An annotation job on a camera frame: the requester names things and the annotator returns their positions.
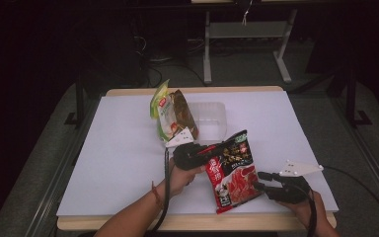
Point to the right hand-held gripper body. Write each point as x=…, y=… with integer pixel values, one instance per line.
x=291, y=191

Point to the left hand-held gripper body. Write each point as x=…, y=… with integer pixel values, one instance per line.
x=186, y=158

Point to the clear plastic container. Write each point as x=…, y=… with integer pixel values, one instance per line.
x=212, y=121

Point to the red and black food packet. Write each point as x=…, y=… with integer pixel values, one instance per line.
x=235, y=177

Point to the gold and brown food packet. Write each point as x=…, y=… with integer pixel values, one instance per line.
x=184, y=113

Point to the white and green food packet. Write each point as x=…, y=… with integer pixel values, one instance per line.
x=164, y=115

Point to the person's right hand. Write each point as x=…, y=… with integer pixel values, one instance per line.
x=304, y=210

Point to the person's left hand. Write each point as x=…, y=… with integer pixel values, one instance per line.
x=179, y=181

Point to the white table cover sheet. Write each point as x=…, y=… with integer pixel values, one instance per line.
x=121, y=148

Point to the black metal stand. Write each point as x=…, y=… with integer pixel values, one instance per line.
x=79, y=105
x=352, y=98

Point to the metal frame rail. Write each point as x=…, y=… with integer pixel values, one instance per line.
x=54, y=184
x=365, y=151

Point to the white metal frame desk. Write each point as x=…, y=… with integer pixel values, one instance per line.
x=248, y=30

